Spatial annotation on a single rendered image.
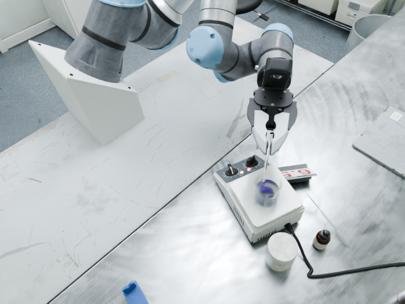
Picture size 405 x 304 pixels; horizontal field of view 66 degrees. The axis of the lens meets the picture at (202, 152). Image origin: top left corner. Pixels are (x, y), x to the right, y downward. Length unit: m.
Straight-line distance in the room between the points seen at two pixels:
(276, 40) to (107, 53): 0.42
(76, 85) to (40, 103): 1.90
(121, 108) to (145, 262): 0.41
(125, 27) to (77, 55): 0.14
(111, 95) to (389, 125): 0.76
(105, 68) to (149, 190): 0.33
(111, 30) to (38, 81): 2.10
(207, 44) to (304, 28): 2.43
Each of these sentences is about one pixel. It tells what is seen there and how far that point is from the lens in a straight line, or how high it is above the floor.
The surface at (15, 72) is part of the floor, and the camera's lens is 3.13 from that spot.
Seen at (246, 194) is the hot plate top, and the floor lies 0.99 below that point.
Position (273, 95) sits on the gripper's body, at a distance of 0.62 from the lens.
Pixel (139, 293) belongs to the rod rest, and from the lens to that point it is 0.72.
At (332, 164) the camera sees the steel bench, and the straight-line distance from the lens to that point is 0.88.
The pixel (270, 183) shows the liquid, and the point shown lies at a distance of 0.66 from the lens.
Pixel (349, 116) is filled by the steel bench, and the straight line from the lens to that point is 1.00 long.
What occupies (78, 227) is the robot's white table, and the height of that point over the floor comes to 0.90.
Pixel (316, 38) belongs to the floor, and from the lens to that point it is 2.92.
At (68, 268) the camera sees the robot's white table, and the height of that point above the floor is 0.90.
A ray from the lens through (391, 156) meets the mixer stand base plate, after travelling 0.93.
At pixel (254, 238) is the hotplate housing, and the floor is 0.94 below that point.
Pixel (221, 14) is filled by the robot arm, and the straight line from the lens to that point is 0.68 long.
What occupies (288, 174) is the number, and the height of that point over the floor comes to 0.92.
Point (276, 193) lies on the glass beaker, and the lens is 0.63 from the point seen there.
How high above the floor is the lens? 1.59
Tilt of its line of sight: 53 degrees down
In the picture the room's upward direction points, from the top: 7 degrees counter-clockwise
